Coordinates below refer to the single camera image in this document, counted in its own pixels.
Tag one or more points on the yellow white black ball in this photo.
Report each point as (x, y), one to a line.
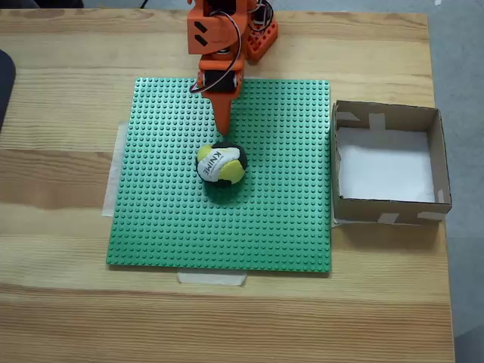
(221, 166)

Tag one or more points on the brown cardboard box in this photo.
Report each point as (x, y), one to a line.
(389, 213)

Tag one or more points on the green studded baseplate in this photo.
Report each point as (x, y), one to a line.
(170, 208)

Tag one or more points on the pale masking tape strip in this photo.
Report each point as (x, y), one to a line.
(111, 189)
(211, 279)
(336, 224)

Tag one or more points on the white paper sheet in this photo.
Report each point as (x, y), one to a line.
(385, 166)

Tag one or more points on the black rounded object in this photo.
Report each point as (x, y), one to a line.
(5, 87)

